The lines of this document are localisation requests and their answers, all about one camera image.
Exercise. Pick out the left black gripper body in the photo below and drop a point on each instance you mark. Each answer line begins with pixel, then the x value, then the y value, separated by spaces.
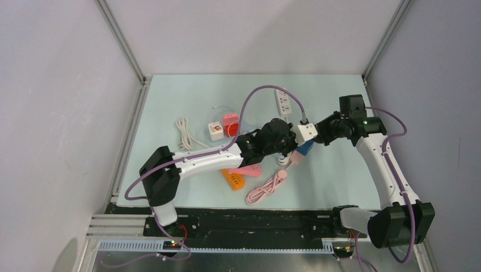
pixel 287 144

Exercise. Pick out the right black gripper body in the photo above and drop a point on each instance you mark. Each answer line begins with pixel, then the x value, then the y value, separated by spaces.
pixel 330 128

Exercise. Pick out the pink power strip with cable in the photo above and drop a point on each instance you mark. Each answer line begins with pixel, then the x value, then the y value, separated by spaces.
pixel 256 195

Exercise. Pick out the blue cube socket adapter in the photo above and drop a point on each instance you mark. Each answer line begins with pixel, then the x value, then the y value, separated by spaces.
pixel 305 148

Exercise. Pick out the white power strip with cable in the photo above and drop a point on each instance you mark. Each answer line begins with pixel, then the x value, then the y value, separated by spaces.
pixel 285 110

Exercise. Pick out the pink triangular power strip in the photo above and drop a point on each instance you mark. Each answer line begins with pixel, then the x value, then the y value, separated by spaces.
pixel 250 170

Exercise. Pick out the pink square plug adapter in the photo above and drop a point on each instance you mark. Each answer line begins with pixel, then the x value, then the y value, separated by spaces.
pixel 230 119

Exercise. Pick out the white cube socket adapter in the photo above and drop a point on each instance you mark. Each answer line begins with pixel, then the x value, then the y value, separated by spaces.
pixel 216 131

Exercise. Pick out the red cube socket adapter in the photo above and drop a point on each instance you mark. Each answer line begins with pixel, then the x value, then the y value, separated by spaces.
pixel 231 129

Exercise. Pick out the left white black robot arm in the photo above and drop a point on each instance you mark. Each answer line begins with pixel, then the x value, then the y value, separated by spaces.
pixel 163 171

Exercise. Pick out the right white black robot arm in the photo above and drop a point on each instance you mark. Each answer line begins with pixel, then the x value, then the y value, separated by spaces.
pixel 403 219

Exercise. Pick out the orange power strip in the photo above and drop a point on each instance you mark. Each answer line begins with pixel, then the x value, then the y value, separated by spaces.
pixel 234 180

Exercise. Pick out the aluminium frame rail front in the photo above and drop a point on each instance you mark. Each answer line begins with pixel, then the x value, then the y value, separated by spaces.
pixel 112 221

